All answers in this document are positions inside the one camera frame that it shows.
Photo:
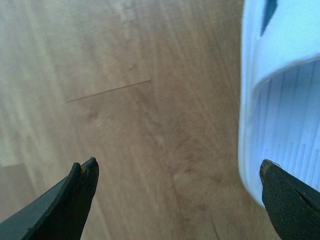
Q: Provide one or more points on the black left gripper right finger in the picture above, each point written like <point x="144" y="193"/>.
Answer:
<point x="293" y="206"/>

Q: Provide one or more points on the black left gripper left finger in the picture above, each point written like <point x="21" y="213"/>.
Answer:
<point x="61" y="212"/>

